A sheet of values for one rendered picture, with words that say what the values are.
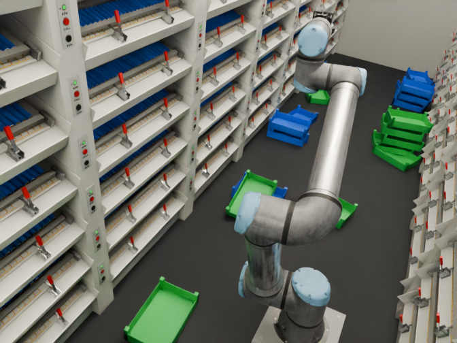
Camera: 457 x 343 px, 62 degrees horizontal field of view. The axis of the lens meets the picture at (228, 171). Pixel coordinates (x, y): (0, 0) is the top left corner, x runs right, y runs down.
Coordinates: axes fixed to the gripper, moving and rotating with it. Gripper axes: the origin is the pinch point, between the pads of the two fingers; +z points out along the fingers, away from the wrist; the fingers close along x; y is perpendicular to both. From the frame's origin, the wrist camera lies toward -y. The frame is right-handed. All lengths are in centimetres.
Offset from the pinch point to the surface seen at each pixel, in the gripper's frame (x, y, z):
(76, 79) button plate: 59, -7, -77
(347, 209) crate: -32, -118, 45
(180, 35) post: 57, -9, -12
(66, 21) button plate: 57, 9, -78
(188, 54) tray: 53, -16, -12
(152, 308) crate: 48, -117, -66
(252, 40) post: 43, -25, 57
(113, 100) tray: 61, -20, -58
